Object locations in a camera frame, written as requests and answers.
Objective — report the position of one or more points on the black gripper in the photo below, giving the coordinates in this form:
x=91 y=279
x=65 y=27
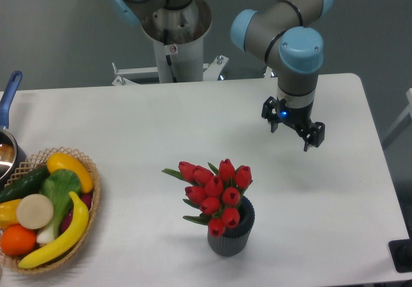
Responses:
x=276 y=111

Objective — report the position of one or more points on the red tulip bouquet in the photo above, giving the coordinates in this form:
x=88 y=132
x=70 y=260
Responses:
x=217 y=192

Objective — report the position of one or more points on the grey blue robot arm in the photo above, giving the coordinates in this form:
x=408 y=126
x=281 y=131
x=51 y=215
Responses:
x=280 y=37

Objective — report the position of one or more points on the dark grey ribbed vase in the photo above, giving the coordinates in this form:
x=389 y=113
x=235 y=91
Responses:
x=234 y=240

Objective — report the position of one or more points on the black device at table edge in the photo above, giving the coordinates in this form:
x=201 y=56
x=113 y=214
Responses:
x=401 y=254

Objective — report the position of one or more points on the purple red vegetable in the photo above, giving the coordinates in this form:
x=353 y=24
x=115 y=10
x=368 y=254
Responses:
x=87 y=200

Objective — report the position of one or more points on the green bok choy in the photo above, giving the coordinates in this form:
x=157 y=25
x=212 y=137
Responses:
x=56 y=188

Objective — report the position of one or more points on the yellow banana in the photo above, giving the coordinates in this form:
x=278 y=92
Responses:
x=65 y=241

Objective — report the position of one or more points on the woven wicker basket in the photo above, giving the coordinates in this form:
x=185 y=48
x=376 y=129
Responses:
x=36 y=161

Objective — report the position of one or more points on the green cucumber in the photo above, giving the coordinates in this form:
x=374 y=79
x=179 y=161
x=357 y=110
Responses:
x=28 y=184

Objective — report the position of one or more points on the round beige disc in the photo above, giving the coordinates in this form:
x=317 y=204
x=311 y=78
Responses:
x=34 y=211

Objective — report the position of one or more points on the yellow bell pepper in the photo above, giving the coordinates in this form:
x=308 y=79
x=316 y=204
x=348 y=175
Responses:
x=8 y=213

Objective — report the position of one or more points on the orange fruit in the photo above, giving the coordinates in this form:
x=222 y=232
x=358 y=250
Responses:
x=17 y=240

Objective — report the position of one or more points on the white frame at right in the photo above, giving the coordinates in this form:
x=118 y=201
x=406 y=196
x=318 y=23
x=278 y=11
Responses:
x=402 y=121

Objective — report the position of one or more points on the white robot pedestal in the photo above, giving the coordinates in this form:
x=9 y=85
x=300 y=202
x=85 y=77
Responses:
x=177 y=37

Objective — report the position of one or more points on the blue handled saucepan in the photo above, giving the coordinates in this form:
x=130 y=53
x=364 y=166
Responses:
x=11 y=153

